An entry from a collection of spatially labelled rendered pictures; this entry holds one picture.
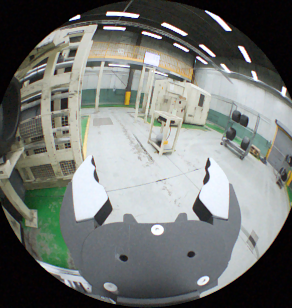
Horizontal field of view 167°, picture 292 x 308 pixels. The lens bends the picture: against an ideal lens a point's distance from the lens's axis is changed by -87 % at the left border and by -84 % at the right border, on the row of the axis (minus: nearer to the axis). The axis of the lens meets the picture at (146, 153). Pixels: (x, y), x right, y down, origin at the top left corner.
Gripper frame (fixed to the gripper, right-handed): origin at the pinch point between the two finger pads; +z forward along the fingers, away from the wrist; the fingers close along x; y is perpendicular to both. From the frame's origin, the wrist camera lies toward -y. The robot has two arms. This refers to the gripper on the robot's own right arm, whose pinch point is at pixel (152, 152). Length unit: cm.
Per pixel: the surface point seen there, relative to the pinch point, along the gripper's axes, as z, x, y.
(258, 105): 552, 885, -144
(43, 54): 44, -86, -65
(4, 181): -11, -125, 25
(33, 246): -48, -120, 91
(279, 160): 213, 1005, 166
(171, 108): 414, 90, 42
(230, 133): 314, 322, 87
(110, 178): 98, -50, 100
